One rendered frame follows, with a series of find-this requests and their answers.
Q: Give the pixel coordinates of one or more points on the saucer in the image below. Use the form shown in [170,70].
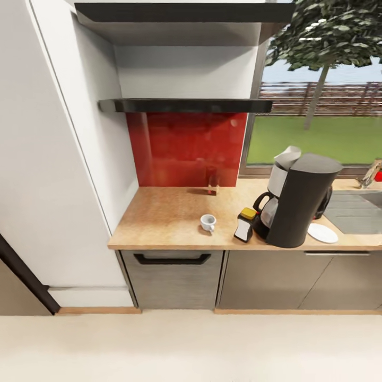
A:
[322,233]

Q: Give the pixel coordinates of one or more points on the electric kettle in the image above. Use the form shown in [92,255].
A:
[323,204]

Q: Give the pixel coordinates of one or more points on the bottle of coffee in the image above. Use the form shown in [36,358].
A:
[246,220]

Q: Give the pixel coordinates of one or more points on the coffee cup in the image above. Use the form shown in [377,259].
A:
[208,222]

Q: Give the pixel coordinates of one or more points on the paper coffee filter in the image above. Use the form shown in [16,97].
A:
[288,157]

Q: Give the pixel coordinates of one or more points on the countertop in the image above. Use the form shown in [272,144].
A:
[169,218]

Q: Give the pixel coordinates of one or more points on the fridge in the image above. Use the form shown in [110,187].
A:
[67,171]

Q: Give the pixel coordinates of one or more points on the dishwasher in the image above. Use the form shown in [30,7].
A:
[174,279]

